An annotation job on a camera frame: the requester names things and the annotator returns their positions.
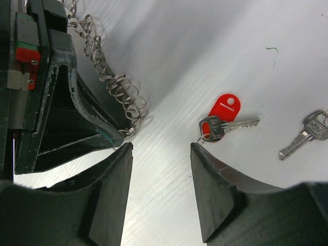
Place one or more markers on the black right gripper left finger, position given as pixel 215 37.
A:
pixel 86 209

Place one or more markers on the key with red tag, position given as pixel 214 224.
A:
pixel 221 119

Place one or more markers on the metal key organizer red handle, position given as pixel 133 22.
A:
pixel 118 86

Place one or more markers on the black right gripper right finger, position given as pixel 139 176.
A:
pixel 235 209

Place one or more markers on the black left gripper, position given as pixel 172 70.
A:
pixel 48 115

